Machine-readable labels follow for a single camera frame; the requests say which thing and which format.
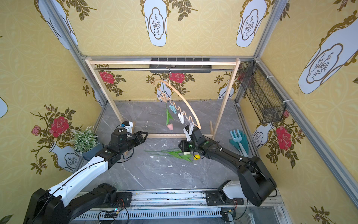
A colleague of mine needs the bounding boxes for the curved wooden clip hanger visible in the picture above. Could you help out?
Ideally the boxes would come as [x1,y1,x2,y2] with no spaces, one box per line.
[147,71,201,129]

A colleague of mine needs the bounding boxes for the pink artificial tulip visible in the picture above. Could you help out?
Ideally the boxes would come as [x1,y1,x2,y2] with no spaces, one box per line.
[161,83,174,131]

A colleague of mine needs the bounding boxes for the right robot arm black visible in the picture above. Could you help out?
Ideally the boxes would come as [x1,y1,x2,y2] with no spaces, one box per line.
[179,126,277,207]

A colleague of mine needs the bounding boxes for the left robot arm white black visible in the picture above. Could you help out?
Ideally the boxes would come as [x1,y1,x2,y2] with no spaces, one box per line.
[24,128,149,224]

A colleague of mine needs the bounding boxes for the yellow artificial tulip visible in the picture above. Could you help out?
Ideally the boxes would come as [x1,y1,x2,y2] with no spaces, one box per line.
[151,151,199,162]

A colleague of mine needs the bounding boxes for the white artificial tulip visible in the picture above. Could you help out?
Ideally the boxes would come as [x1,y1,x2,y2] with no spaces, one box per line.
[144,148,189,157]

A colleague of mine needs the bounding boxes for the potted green plant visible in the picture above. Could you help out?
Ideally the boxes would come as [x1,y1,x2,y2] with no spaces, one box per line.
[70,126,103,161]

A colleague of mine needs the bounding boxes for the teal garden fork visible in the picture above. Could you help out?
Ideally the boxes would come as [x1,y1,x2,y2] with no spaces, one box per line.
[230,129,249,159]

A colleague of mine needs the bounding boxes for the metal rack rod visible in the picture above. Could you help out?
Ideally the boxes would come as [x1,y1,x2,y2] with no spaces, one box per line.
[94,68,234,72]

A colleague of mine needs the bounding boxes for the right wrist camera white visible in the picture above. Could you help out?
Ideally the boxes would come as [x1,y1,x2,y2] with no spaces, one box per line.
[183,126,194,142]

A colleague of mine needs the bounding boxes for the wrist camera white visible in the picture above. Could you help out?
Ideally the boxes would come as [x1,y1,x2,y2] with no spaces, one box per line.
[183,126,194,142]
[120,121,134,133]

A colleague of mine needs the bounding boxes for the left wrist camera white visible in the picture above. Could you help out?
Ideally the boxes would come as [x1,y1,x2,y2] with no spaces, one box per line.
[120,121,134,133]

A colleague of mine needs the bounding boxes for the metal base rail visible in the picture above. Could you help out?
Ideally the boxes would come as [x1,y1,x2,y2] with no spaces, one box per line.
[60,188,280,222]

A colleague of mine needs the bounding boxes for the electronics board with wires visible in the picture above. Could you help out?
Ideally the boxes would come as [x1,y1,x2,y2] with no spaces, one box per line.
[98,208,129,224]

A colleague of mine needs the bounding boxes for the black wire mesh basket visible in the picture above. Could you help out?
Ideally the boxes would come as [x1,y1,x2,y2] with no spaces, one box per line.
[239,61,286,124]

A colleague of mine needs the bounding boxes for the wooden clothes rack frame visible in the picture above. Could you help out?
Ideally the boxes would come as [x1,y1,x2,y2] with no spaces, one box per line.
[84,57,241,140]

